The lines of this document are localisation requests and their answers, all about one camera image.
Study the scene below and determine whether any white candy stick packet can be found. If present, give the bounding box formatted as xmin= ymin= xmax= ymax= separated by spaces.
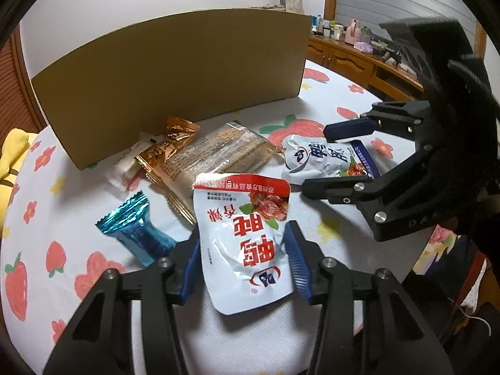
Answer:
xmin=105 ymin=133 xmax=157 ymax=192

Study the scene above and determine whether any clear brown biscuit packet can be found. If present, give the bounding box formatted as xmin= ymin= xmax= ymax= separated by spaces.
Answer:
xmin=164 ymin=121 xmax=286 ymax=225

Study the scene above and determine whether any pink kettle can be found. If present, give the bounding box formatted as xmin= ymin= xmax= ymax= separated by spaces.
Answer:
xmin=346 ymin=19 xmax=362 ymax=45

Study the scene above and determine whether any black mini tripod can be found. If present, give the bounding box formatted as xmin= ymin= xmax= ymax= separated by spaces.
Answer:
xmin=381 ymin=45 xmax=403 ymax=65

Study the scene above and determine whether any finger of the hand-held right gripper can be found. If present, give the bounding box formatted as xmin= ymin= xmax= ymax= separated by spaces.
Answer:
xmin=302 ymin=146 xmax=430 ymax=206
xmin=323 ymin=101 xmax=430 ymax=143

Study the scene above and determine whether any blue candy packet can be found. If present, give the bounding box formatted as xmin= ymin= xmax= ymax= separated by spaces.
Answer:
xmin=95 ymin=191 xmax=176 ymax=268

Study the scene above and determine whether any wooden cabinet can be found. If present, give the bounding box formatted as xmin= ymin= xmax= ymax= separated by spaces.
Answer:
xmin=305 ymin=35 xmax=426 ymax=102

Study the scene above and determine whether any white red-label snack pouch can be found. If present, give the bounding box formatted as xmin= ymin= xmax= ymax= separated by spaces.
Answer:
xmin=193 ymin=172 xmax=294 ymax=315

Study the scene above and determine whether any wooden louvered wardrobe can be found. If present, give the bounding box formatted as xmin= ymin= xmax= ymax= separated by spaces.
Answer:
xmin=0 ymin=27 xmax=43 ymax=133

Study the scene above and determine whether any orange-brown candy packet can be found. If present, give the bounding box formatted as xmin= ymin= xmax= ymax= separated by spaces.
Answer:
xmin=135 ymin=116 xmax=201 ymax=184

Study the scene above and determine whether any white flower-print sheet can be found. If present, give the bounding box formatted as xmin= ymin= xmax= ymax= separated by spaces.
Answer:
xmin=0 ymin=58 xmax=442 ymax=375

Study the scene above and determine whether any row of small bottles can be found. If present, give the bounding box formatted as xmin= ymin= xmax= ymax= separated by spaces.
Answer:
xmin=310 ymin=13 xmax=346 ymax=40

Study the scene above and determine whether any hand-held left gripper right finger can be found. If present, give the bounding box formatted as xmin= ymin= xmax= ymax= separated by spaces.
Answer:
xmin=283 ymin=222 xmax=454 ymax=375

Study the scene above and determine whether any brown cardboard box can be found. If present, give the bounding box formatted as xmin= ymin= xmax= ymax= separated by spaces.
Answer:
xmin=31 ymin=8 xmax=312 ymax=170

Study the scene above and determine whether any white blue-print snack pouch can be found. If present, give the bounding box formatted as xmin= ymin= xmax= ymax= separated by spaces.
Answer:
xmin=281 ymin=133 xmax=381 ymax=186

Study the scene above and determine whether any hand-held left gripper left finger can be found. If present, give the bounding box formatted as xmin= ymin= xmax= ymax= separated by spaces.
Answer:
xmin=43 ymin=236 xmax=202 ymax=375

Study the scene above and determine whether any yellow plush toy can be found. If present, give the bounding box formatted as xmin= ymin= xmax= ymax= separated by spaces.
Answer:
xmin=0 ymin=128 xmax=30 ymax=227

